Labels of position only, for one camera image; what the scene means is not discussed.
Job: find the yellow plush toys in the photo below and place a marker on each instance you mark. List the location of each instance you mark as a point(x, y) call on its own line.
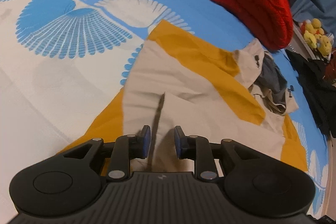
point(315, 36)

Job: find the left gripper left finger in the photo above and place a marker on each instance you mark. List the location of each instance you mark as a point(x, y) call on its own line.
point(125, 149)

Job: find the dark red spotted cushion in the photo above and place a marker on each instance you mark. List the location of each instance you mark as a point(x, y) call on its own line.
point(330, 70)

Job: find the beige and mustard jacket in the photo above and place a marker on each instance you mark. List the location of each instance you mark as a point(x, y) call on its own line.
point(181, 80)

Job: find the blue patterned bed sheet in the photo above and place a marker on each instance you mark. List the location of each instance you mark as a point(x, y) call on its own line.
point(64, 61)

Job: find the black clothes pile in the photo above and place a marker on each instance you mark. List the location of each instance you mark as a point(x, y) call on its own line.
point(319, 94)

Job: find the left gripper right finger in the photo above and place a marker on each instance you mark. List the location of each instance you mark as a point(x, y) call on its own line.
point(197, 149)

